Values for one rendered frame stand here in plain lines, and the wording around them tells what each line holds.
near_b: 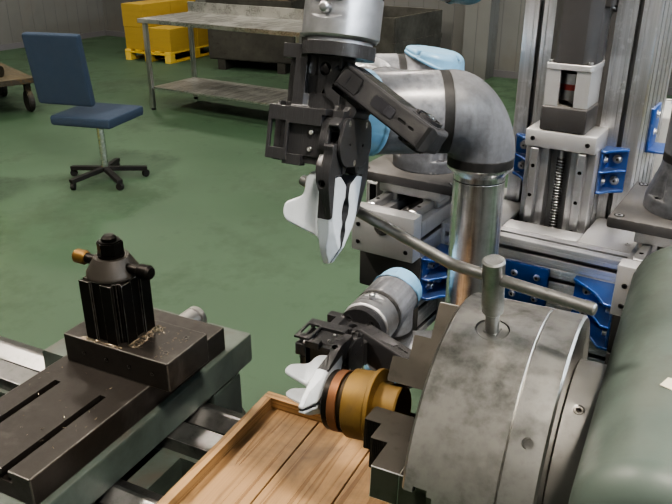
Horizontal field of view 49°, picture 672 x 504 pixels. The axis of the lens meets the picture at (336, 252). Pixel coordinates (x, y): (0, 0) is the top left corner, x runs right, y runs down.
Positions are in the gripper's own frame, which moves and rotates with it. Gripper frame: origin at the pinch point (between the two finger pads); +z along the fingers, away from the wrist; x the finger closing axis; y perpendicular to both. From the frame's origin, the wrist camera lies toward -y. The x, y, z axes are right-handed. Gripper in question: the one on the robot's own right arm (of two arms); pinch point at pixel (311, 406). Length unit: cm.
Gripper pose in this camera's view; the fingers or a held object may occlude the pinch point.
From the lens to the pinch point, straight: 90.3
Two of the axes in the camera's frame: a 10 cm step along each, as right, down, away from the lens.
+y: -9.0, -1.8, 4.1
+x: 0.0, -9.1, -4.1
